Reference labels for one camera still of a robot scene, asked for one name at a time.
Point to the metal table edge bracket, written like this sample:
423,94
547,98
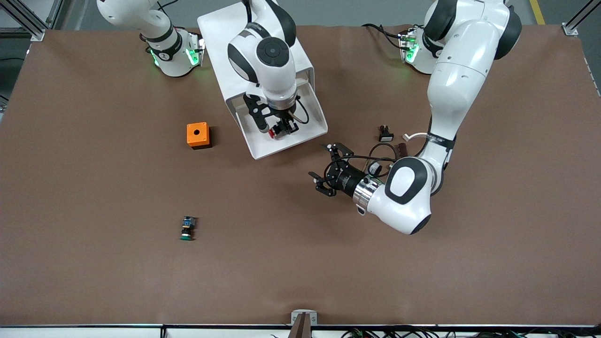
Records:
295,318

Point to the red mushroom push button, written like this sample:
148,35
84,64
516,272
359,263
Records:
271,133

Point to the brown terminal block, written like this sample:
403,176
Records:
403,149

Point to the white Franka right arm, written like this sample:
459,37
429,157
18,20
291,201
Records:
270,70

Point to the white curved plastic arc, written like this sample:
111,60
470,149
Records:
415,135

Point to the white Franka left arm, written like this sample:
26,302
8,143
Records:
460,70

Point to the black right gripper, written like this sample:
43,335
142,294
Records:
283,126

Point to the orange button box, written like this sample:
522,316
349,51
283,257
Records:
191,137

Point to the small black switch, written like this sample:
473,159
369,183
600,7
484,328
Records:
386,137

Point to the green mushroom push button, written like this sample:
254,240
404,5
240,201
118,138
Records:
188,224

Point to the brown bar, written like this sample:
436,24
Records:
300,328

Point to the aluminium frame post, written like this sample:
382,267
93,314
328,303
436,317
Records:
569,29
35,34

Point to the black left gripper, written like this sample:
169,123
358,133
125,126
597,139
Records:
345,180

